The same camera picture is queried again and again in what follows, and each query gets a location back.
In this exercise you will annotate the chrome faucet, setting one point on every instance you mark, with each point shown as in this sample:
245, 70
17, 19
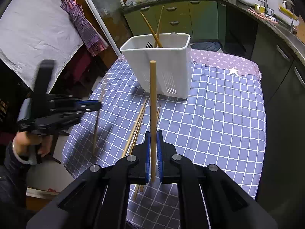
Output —
292, 16

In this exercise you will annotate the grey cloth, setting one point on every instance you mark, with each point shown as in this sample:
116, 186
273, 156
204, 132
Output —
130, 2

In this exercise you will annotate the yellow sponge rack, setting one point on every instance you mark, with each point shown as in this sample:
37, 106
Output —
288, 12

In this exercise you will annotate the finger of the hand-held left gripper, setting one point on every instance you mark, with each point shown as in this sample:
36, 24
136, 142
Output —
71, 119
90, 103

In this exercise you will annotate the steel sink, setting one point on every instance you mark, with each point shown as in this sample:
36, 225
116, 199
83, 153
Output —
293, 38

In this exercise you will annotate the person's left forearm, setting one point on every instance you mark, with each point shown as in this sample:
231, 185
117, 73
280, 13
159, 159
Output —
9, 179

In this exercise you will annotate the dark red chair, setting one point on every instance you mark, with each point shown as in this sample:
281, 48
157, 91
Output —
81, 66

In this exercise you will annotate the white plastic utensil holder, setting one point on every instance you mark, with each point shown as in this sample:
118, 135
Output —
164, 64

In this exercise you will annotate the dark base cabinet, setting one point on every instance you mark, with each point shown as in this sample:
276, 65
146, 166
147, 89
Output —
274, 64

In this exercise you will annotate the yellow container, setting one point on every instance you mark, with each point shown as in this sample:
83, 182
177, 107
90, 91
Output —
260, 8

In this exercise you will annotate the dark brown chopstick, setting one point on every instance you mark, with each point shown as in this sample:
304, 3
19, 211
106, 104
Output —
95, 133

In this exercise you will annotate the white cup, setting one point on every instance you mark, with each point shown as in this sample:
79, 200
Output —
269, 11

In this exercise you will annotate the dark blue cloth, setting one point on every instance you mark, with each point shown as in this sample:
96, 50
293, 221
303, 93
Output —
207, 47

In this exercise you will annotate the light wooden chopstick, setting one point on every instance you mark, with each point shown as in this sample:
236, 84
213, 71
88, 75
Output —
159, 26
142, 188
134, 128
138, 128
150, 27
135, 193
153, 100

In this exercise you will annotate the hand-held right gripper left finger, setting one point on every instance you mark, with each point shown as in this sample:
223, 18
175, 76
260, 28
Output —
147, 157

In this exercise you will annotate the person's left hand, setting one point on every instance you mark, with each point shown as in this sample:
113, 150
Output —
23, 139

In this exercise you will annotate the white hanging sheet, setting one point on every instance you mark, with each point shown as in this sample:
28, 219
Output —
35, 33

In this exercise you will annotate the blue checked tablecloth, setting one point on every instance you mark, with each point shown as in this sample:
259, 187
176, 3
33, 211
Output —
214, 124

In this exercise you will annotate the pink rag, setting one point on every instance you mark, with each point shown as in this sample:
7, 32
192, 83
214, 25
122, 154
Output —
262, 16

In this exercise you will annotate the person's dark jacket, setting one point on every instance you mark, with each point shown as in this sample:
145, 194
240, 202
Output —
9, 95

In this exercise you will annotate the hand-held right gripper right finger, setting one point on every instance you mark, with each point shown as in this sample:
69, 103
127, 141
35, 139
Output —
160, 157

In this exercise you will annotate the purple checked apron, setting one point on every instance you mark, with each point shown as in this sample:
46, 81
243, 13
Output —
83, 26

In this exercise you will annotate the green base cabinet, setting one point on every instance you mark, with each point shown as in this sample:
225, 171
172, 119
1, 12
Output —
181, 16

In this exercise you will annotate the sliding glass door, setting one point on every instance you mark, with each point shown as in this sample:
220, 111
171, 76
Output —
100, 4

